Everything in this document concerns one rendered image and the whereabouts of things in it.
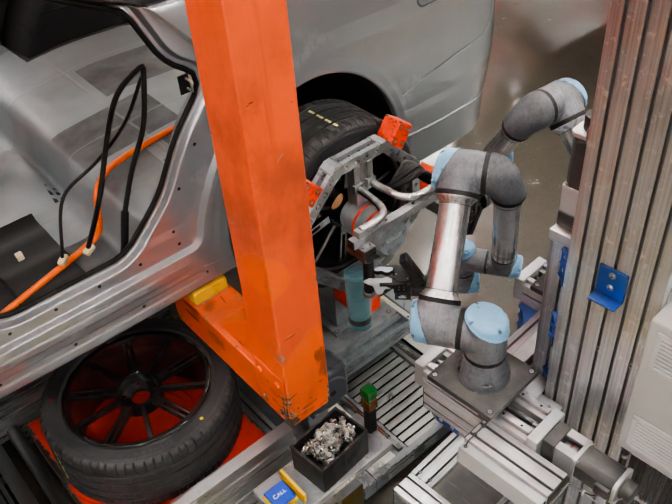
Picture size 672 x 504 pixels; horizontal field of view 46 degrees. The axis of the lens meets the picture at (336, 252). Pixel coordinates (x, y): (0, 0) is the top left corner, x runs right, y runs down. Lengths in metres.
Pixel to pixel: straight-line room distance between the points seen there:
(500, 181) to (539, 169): 2.38
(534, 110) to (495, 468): 1.03
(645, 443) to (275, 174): 1.15
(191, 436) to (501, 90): 3.35
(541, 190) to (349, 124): 1.91
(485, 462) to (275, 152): 0.99
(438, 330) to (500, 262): 0.39
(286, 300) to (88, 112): 1.40
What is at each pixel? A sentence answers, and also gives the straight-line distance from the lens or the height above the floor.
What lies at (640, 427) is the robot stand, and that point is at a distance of 2.14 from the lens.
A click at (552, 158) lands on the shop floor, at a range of 4.59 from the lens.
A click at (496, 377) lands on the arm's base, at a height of 0.87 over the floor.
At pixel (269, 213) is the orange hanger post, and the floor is 1.36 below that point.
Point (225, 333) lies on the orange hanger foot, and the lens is 2.62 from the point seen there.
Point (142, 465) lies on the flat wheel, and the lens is 2.59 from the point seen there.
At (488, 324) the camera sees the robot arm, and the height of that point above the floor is 1.04.
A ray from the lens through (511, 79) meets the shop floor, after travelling 5.34.
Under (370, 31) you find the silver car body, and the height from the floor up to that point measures 1.39.
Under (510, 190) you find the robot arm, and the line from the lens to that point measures 2.14.
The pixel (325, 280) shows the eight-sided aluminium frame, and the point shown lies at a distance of 2.74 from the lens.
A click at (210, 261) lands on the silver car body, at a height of 0.83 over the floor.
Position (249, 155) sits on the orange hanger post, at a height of 1.54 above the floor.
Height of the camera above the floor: 2.53
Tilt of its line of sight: 40 degrees down
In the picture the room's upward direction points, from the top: 5 degrees counter-clockwise
